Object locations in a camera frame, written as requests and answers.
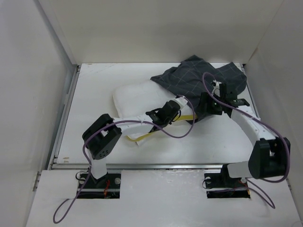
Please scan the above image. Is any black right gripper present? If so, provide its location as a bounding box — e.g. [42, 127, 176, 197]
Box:
[194, 92, 225, 115]

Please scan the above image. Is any dark grey checked pillowcase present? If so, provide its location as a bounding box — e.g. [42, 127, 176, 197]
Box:
[151, 55, 247, 121]

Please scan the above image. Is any white pillow with yellow edge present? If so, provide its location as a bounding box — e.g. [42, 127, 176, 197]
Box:
[111, 80, 197, 148]

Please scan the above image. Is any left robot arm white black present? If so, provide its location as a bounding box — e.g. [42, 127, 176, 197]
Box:
[82, 98, 187, 188]

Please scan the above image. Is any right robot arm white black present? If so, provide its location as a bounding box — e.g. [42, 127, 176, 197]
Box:
[199, 80, 290, 186]

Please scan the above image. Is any white front cover board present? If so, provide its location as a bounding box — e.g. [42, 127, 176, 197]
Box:
[27, 170, 301, 227]

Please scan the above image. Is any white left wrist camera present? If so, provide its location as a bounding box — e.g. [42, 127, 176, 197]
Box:
[174, 96, 188, 109]

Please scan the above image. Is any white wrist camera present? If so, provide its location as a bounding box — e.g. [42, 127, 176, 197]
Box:
[211, 80, 221, 96]
[174, 96, 188, 109]

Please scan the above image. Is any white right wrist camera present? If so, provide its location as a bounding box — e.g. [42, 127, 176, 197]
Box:
[211, 80, 221, 96]

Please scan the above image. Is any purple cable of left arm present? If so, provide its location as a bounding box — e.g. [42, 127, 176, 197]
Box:
[52, 94, 196, 224]

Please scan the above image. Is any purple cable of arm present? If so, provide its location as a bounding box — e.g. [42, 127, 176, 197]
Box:
[52, 94, 196, 224]
[202, 72, 291, 209]

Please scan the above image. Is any aluminium right side rail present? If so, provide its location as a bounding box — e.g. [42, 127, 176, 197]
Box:
[240, 63, 276, 166]

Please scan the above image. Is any aluminium rail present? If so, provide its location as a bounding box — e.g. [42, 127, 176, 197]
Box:
[43, 65, 81, 170]
[240, 63, 276, 166]
[48, 163, 223, 170]

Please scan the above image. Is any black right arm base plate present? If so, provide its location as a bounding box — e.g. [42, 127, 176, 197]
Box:
[202, 171, 250, 199]

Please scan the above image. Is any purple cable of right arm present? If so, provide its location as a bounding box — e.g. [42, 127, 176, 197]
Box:
[202, 72, 291, 209]

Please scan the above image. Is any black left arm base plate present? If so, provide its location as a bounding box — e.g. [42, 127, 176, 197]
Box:
[77, 173, 121, 199]

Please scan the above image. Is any aluminium left side rail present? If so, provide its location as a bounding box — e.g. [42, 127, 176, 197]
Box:
[43, 65, 81, 170]

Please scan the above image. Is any aluminium front rail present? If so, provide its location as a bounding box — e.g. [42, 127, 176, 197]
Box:
[48, 163, 223, 170]

